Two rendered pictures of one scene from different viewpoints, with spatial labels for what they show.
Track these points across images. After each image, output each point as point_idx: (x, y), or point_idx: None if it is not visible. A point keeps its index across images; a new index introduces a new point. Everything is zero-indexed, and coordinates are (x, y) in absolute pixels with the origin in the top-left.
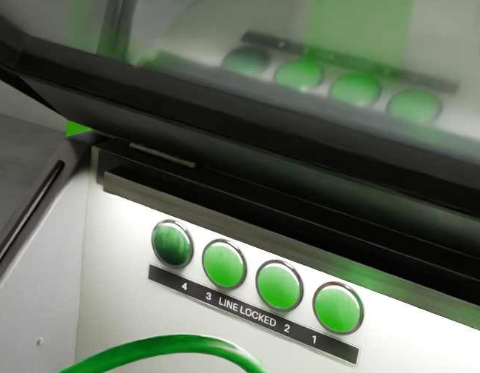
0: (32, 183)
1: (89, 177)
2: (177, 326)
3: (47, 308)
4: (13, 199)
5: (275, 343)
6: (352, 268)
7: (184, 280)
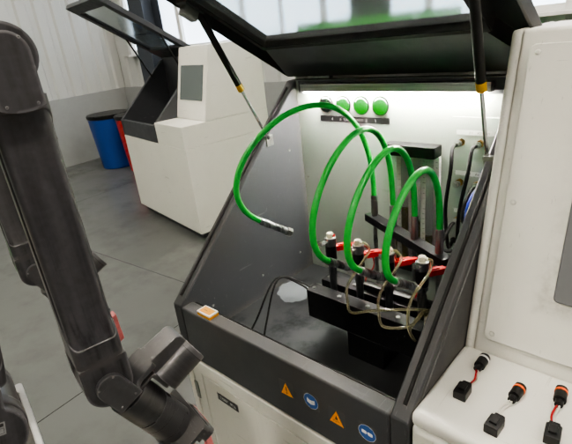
0: None
1: (296, 92)
2: (332, 134)
3: (290, 138)
4: None
5: None
6: (379, 85)
7: (331, 116)
